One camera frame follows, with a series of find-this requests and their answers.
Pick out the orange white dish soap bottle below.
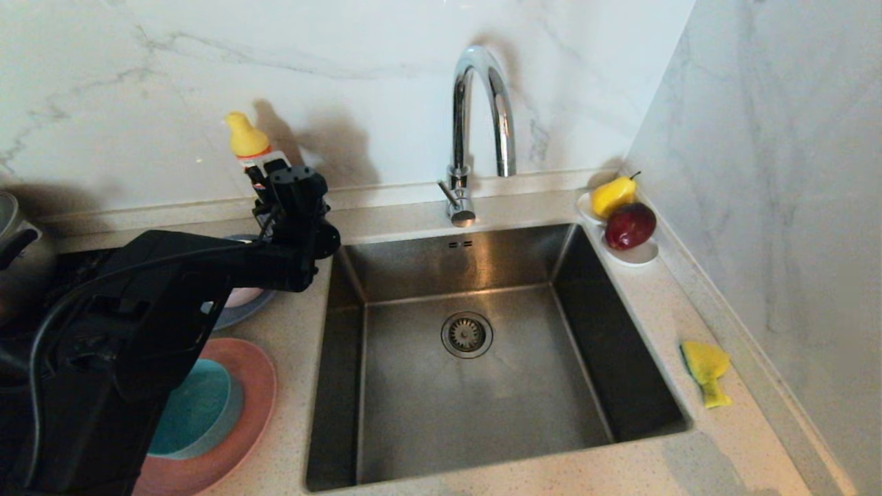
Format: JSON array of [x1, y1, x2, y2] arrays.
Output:
[[226, 112, 294, 202]]

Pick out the chrome gooseneck faucet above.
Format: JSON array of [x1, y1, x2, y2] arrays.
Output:
[[437, 45, 517, 228]]

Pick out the black induction cooktop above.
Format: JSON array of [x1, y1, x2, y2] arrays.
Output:
[[0, 247, 139, 359]]

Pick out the round metal drain strainer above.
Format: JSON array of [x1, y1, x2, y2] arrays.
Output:
[[441, 311, 494, 359]]

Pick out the pink bowl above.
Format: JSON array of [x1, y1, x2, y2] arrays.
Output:
[[224, 287, 267, 309]]

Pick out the dark red apple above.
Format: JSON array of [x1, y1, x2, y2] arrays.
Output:
[[605, 202, 657, 250]]

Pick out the steel cooking pot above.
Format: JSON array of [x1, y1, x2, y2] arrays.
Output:
[[0, 192, 57, 305]]

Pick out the stainless steel sink basin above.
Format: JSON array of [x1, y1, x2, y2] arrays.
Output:
[[306, 222, 691, 493]]

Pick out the blue grey plate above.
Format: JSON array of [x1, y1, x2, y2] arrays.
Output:
[[205, 234, 278, 331]]

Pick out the yellow green sponge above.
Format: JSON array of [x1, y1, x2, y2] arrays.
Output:
[[680, 340, 732, 409]]

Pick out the small white fruit dish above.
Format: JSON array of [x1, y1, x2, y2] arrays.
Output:
[[577, 192, 660, 267]]

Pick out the pink plate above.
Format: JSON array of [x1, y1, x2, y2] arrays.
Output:
[[134, 338, 278, 496]]

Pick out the teal bowl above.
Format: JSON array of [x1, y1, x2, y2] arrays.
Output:
[[148, 358, 243, 460]]

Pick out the yellow pear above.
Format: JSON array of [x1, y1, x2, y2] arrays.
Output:
[[591, 171, 642, 219]]

